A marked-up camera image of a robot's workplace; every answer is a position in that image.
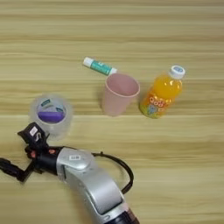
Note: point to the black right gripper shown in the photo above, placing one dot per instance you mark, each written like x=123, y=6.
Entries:
x=45, y=159

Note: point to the clear packing tape roll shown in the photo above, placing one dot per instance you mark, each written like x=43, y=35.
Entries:
x=62, y=125

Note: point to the pink plastic cup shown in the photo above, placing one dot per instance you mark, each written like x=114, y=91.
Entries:
x=116, y=99

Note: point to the orange juice bottle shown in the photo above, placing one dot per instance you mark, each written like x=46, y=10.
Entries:
x=160, y=96

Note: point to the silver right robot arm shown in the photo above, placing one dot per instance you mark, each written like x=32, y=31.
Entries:
x=93, y=183

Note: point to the black box with white label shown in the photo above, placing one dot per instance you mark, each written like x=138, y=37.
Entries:
x=34, y=131

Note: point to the green and white glue stick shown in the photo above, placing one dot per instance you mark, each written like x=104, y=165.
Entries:
x=99, y=66

